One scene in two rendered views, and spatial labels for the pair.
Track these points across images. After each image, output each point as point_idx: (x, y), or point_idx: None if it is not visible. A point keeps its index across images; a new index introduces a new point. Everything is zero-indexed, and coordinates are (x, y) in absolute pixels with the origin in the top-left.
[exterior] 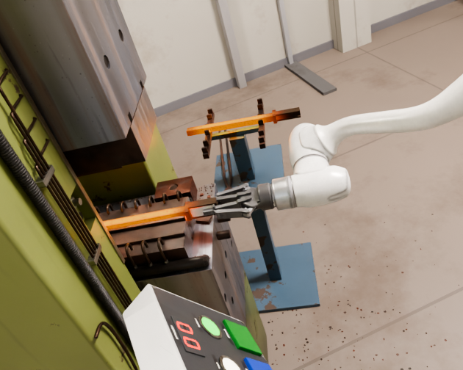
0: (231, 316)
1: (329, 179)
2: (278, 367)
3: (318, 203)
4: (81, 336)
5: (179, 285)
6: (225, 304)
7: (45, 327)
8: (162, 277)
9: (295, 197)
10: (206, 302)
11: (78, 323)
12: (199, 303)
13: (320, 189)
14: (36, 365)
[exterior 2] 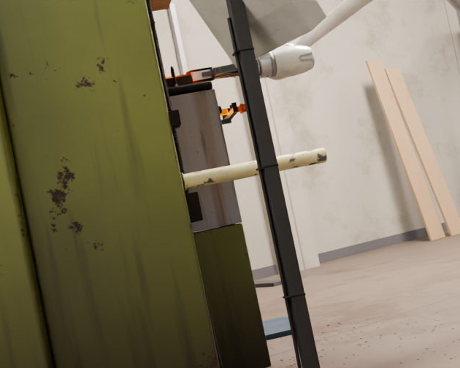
0: (228, 155)
1: (298, 46)
2: (269, 353)
3: (293, 62)
4: (144, 17)
5: (186, 106)
6: (223, 135)
7: (123, 4)
8: (172, 96)
9: (274, 57)
10: (207, 131)
11: (146, 4)
12: (201, 132)
13: (292, 50)
14: (100, 51)
